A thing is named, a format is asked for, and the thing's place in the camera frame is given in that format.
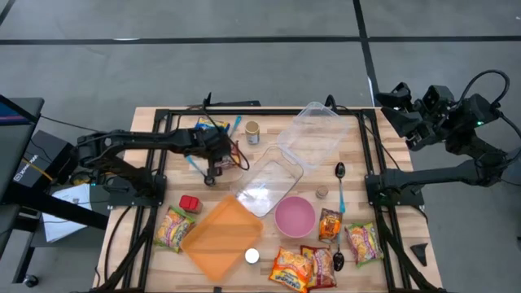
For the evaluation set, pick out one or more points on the green-edged ramen noodle packet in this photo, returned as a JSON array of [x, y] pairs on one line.
[[173, 228], [363, 244]]

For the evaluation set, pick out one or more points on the black aluminium rig frame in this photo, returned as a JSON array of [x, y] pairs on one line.
[[264, 112]]

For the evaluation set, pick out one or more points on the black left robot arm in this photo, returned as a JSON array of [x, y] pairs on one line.
[[134, 140]]

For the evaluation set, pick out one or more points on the black triangular bracket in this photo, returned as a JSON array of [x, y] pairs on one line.
[[420, 252]]

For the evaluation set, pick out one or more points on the small orange snack packet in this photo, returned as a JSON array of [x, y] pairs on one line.
[[329, 226]]

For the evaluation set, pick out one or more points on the black box with white logo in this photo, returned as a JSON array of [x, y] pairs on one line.
[[45, 154]]

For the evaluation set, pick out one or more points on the black bracket behind table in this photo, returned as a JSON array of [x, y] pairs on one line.
[[236, 103]]

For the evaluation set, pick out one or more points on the red-lid spice jar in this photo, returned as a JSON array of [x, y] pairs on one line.
[[189, 202]]

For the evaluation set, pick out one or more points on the black caster wheel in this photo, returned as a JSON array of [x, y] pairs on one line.
[[30, 280]]

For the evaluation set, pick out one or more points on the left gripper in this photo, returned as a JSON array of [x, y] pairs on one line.
[[215, 146]]

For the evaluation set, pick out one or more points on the dark red ramen noodle packet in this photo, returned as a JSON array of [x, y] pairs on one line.
[[323, 264]]

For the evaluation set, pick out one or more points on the orange plastic tray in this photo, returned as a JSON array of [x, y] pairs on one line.
[[220, 240]]

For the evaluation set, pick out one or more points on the blue ramen noodle packet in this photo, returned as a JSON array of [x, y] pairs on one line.
[[205, 123]]

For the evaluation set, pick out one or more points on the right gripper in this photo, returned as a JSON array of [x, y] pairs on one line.
[[419, 142]]

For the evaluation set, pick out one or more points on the black stand base beam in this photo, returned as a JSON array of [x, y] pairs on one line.
[[61, 211]]

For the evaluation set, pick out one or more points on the yellow orange ramen noodle packet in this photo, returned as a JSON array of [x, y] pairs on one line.
[[290, 270]]

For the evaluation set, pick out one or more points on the clear rectangular plastic container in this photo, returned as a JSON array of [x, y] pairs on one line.
[[313, 134], [264, 183]]

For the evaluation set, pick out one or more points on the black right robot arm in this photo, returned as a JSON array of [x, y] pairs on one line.
[[439, 175]]

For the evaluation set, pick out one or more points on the black monitor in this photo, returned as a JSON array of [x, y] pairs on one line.
[[16, 138]]

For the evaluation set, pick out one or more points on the pink bowl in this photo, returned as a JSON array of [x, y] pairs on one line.
[[295, 217]]

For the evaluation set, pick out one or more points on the white paper sheet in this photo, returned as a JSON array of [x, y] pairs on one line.
[[65, 228]]

